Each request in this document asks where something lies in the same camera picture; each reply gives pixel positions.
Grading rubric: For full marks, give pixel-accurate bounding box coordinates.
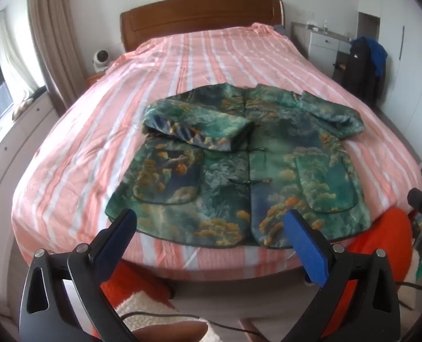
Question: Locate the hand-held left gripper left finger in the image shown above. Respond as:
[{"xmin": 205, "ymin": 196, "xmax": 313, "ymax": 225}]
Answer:
[{"xmin": 19, "ymin": 208, "xmax": 140, "ymax": 342}]

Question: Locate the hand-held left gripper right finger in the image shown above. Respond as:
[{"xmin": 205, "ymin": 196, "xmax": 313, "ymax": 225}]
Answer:
[{"xmin": 282, "ymin": 209, "xmax": 401, "ymax": 342}]

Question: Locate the green printed jacket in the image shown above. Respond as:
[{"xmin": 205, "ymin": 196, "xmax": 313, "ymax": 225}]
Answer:
[{"xmin": 105, "ymin": 83, "xmax": 372, "ymax": 250}]

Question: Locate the person's left hand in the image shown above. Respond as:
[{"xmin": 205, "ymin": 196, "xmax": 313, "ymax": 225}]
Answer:
[{"xmin": 132, "ymin": 321, "xmax": 209, "ymax": 342}]

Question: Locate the person's orange clothing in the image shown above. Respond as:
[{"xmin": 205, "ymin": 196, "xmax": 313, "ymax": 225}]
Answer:
[{"xmin": 100, "ymin": 207, "xmax": 414, "ymax": 342}]

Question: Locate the white fluffy sleeve cuff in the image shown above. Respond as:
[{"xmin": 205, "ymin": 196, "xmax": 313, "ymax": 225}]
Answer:
[{"xmin": 115, "ymin": 292, "xmax": 176, "ymax": 323}]

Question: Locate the white window seat cabinet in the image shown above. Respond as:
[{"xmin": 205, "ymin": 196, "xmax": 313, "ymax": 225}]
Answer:
[{"xmin": 0, "ymin": 93, "xmax": 60, "ymax": 229}]

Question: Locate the white wardrobe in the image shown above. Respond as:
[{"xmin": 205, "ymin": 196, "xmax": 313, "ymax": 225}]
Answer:
[{"xmin": 357, "ymin": 0, "xmax": 422, "ymax": 164}]

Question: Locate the dark hanging jacket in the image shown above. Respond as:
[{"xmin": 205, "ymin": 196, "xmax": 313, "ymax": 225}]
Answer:
[{"xmin": 341, "ymin": 37, "xmax": 386, "ymax": 105}]

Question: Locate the blue cloth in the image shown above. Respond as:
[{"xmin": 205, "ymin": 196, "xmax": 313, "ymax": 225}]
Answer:
[{"xmin": 366, "ymin": 37, "xmax": 388, "ymax": 77}]

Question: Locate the wooden nightstand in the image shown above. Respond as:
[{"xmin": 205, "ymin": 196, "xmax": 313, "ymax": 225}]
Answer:
[{"xmin": 86, "ymin": 71, "xmax": 106, "ymax": 87}]

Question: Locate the white round fan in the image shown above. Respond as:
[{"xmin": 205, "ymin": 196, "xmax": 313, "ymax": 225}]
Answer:
[{"xmin": 93, "ymin": 50, "xmax": 111, "ymax": 72}]

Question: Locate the white drawer cabinet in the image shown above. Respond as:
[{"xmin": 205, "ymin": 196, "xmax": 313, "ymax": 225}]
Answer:
[{"xmin": 309, "ymin": 30, "xmax": 354, "ymax": 63}]

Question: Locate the bed with pink striped sheet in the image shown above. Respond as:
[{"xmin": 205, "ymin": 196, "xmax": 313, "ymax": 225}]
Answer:
[{"xmin": 11, "ymin": 21, "xmax": 422, "ymax": 282}]

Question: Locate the beige curtain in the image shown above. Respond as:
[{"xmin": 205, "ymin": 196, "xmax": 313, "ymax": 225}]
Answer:
[{"xmin": 27, "ymin": 0, "xmax": 87, "ymax": 107}]

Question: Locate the white sheer curtain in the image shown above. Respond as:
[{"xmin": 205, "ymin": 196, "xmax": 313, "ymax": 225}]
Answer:
[{"xmin": 0, "ymin": 11, "xmax": 44, "ymax": 97}]

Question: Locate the wooden headboard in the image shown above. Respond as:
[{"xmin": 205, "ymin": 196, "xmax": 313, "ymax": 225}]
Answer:
[{"xmin": 120, "ymin": 0, "xmax": 284, "ymax": 52}]

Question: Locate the black cable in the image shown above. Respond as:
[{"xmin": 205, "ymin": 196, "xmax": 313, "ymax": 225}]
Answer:
[{"xmin": 116, "ymin": 311, "xmax": 261, "ymax": 336}]

